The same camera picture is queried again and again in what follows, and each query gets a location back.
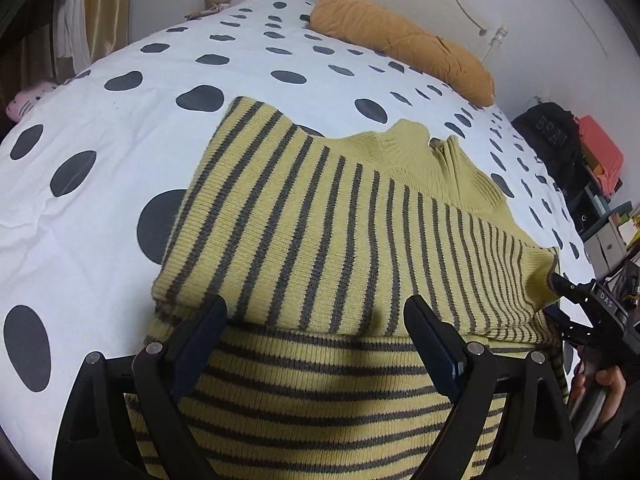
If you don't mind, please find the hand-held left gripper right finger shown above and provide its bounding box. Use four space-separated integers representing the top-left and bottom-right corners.
402 295 581 480

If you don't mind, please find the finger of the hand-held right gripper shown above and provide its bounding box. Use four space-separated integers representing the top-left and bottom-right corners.
544 305 597 347
549 271 597 304

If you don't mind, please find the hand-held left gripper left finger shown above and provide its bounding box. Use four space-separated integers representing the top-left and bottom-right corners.
54 294 228 480

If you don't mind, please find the yellow grey-striped knit sweater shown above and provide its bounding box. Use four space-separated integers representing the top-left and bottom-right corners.
122 96 571 480

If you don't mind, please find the person's right forearm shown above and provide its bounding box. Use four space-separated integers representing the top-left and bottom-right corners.
572 395 640 480

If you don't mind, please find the person's right hand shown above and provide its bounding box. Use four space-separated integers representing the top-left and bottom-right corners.
569 360 628 428

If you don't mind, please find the grey storage cabinet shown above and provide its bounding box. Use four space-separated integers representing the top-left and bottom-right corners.
570 180 640 273

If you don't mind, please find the coral cloth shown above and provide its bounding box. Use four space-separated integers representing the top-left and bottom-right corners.
577 115 626 196

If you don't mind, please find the black backpack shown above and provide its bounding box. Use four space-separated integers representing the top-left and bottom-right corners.
511 102 588 181

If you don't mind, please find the white polka dot bed cover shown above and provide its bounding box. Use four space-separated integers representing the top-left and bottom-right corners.
0 0 598 480

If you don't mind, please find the pink cat plush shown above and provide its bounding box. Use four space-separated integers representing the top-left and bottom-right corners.
6 80 57 122

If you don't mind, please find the orange bolster pillow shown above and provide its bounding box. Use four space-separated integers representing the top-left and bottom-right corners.
308 0 496 107

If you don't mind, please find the golden curtain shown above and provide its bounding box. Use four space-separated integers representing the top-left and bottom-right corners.
82 0 136 63

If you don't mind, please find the hanging white garment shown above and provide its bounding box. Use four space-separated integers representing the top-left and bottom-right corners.
52 0 93 61

